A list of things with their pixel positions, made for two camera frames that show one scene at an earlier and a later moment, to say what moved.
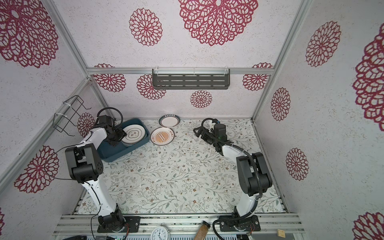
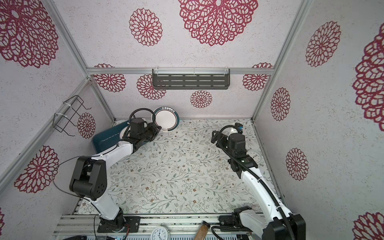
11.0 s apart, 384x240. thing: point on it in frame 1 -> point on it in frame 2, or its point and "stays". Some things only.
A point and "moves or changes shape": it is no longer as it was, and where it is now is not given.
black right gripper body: (208, 137) -> (224, 143)
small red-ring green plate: (169, 121) moves or changes shape
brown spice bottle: (202, 231) stays
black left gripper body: (118, 134) -> (149, 133)
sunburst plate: (162, 135) -> (123, 131)
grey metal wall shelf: (191, 78) stays
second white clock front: (160, 233) stays
